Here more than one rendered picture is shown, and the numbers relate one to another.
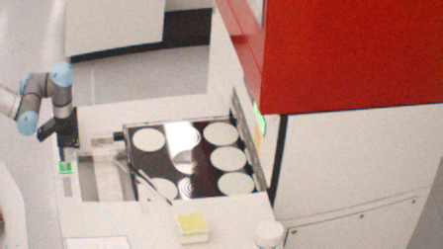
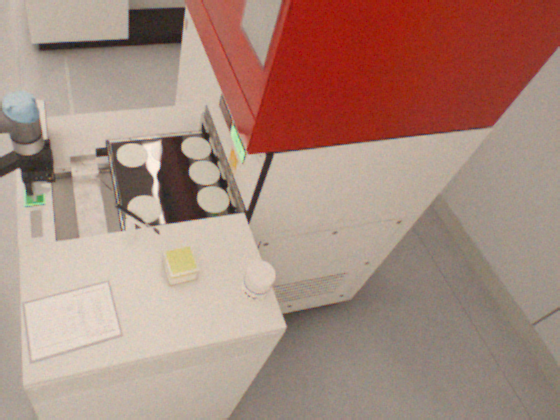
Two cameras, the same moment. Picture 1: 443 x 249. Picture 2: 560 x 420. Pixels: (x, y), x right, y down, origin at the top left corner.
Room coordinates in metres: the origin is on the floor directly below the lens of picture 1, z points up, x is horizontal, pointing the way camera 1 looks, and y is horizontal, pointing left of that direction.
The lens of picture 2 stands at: (0.69, 0.15, 2.11)
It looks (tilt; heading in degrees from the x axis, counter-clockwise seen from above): 49 degrees down; 352
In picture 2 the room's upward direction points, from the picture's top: 10 degrees clockwise
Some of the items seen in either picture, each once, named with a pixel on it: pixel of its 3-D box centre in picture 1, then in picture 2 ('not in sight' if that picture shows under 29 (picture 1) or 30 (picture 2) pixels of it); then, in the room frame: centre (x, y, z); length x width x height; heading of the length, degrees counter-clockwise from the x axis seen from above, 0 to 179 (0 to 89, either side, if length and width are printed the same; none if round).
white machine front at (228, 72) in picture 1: (240, 81); (213, 102); (1.89, -0.05, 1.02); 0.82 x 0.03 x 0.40; 14
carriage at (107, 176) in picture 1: (107, 179); (88, 198); (1.58, 0.33, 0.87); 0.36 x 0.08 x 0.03; 14
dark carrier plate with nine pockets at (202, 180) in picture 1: (190, 162); (171, 177); (1.66, 0.08, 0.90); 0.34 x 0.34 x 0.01; 14
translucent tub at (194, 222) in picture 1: (191, 229); (180, 266); (1.29, 0.06, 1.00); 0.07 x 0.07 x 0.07; 18
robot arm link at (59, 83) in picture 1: (60, 83); (21, 116); (1.51, 0.45, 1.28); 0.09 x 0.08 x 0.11; 96
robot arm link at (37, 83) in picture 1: (34, 89); not in sight; (1.48, 0.55, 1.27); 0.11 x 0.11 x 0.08; 6
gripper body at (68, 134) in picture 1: (65, 126); (35, 160); (1.51, 0.44, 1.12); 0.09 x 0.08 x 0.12; 104
